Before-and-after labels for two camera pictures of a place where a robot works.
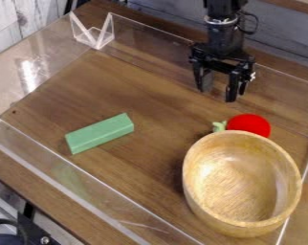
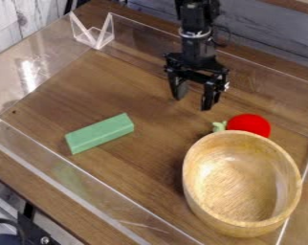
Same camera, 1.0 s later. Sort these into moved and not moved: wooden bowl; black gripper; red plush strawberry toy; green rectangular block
Moved: black gripper
Not moved: green rectangular block; wooden bowl; red plush strawberry toy
